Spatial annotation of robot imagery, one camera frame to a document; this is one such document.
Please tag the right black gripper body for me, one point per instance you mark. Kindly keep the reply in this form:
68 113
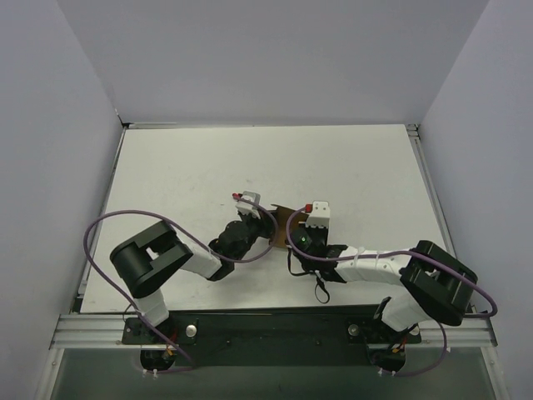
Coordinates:
297 235

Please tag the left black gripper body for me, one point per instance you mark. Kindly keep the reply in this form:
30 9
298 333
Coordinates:
266 223

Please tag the brown cardboard box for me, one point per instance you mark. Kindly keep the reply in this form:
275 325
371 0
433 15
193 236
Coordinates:
282 215

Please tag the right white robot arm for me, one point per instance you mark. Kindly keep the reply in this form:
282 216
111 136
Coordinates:
430 293

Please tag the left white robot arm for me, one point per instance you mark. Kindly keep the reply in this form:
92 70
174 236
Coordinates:
146 261

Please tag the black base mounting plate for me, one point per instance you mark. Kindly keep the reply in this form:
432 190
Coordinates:
327 336

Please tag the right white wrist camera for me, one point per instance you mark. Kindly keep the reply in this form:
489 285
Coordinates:
318 214

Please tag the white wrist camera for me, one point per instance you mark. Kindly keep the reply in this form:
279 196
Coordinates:
318 214
247 203

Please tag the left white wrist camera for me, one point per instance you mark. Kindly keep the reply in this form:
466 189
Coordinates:
247 203

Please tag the aluminium frame rail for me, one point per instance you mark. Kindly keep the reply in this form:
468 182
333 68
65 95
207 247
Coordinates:
103 330

